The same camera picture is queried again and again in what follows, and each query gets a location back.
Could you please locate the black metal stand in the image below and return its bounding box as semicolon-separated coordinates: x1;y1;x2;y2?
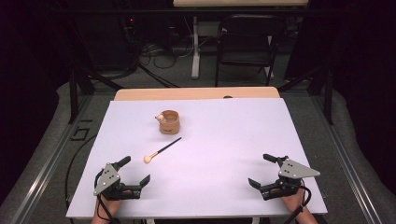
66;18;124;124
277;63;336;126

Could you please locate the light desk top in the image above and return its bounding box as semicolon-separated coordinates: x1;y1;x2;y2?
172;0;309;8

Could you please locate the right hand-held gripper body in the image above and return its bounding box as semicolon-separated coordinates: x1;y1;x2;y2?
260;155;322;202

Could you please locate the light wooden desk board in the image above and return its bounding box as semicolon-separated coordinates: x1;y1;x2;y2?
113;86;281;102

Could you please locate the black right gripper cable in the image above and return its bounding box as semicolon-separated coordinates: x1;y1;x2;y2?
282;178;313;224

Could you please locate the black-handled makeup brush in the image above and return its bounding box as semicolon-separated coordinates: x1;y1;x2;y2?
143;136;183;164

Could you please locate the bundle of floor cables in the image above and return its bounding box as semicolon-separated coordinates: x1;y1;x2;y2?
135;41;191;70

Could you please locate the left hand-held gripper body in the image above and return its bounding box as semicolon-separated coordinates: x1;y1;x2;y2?
92;161;143;202

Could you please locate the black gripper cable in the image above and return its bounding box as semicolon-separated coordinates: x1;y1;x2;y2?
93;169;120;224
282;178;313;224

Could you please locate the black folding chair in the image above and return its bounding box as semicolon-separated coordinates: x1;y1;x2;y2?
214;13;286;88

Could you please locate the brown wooden cup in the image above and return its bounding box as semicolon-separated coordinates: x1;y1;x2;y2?
154;109;181;135

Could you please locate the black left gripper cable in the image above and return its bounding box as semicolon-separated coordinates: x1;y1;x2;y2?
93;169;120;224

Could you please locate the thin black floor cable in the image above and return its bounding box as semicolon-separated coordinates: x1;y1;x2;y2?
64;133;98;210

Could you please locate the aluminium floor rail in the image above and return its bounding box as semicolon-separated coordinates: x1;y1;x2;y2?
8;92;94;224
311;92;388;224

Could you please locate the person's left hand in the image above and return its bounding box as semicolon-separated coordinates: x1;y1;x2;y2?
93;196;122;219

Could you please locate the white desk leg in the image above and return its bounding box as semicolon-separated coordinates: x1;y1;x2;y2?
191;16;202;79

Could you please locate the person's right hand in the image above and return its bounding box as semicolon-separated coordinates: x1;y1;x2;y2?
280;188;308;217

